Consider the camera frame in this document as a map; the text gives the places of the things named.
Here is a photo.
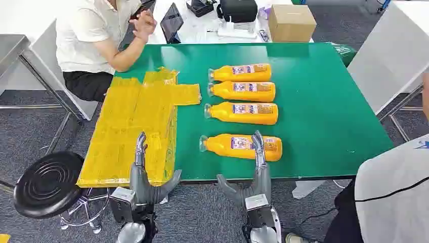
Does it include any white table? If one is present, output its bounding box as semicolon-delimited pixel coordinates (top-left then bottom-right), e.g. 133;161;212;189
0;0;99;122
147;0;316;44
347;0;429;143

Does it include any black phone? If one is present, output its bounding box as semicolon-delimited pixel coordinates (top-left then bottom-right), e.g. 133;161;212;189
128;0;157;21

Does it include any black bag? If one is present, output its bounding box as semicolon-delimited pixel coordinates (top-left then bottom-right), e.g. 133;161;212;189
216;0;259;23

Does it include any green table mat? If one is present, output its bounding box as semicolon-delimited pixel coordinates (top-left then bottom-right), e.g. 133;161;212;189
114;43;395;184

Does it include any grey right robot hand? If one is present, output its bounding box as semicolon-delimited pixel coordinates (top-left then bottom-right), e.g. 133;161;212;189
217;130;272;207

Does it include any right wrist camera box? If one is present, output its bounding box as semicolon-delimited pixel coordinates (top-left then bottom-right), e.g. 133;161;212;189
244;193;276;229

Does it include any seated person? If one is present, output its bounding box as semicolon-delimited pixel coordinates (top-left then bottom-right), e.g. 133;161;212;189
55;0;158;103

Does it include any standing person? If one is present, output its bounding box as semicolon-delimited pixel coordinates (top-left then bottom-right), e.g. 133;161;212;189
285;73;429;243

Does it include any black tray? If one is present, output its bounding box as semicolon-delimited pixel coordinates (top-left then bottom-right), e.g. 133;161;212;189
186;0;218;18

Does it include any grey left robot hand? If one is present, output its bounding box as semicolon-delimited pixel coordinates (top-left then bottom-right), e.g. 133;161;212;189
130;132;182;205

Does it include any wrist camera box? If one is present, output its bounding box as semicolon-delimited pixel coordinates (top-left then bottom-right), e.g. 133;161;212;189
110;187;137;223
244;193;276;229

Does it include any yellow sheet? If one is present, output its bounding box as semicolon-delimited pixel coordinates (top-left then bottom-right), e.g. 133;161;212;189
76;66;202;188

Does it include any steel table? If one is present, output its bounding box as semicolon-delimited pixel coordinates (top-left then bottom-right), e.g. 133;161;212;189
0;34;84;156

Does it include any black round stool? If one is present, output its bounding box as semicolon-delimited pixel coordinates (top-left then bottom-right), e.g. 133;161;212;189
13;151;111;234

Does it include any brown cardboard box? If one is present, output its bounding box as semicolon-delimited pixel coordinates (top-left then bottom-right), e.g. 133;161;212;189
268;4;317;43

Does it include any green bag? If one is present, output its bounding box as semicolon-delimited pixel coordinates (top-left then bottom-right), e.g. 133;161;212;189
331;44;358;67

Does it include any orange drink bottle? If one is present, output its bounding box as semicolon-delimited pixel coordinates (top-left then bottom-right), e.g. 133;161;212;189
204;101;279;126
199;133;283;163
208;63;273;83
207;80;277;103

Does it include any dark tablet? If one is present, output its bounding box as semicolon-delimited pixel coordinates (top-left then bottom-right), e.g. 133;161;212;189
159;3;184;44

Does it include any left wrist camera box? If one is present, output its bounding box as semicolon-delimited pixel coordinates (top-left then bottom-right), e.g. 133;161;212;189
110;187;137;223

